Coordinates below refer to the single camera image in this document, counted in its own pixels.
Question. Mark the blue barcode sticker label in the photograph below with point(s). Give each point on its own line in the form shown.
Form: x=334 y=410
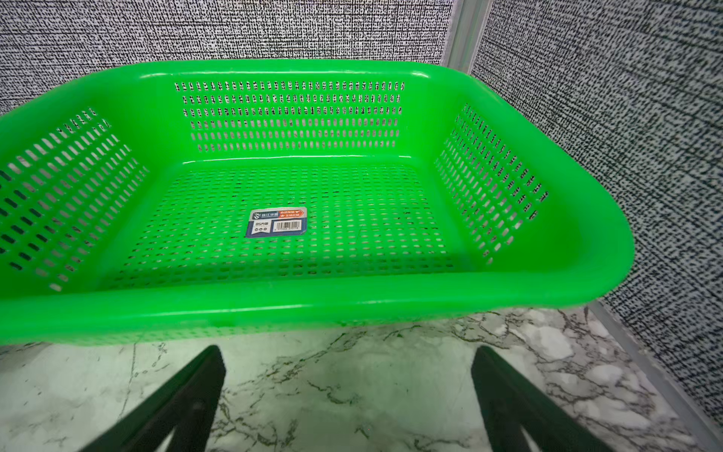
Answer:
x=277 y=222

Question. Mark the bright green plastic basket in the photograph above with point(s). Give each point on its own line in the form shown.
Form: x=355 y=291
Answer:
x=126 y=195

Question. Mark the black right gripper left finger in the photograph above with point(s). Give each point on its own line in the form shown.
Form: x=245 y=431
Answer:
x=181 y=411

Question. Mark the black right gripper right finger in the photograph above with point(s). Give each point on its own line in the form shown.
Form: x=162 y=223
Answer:
x=514 y=409

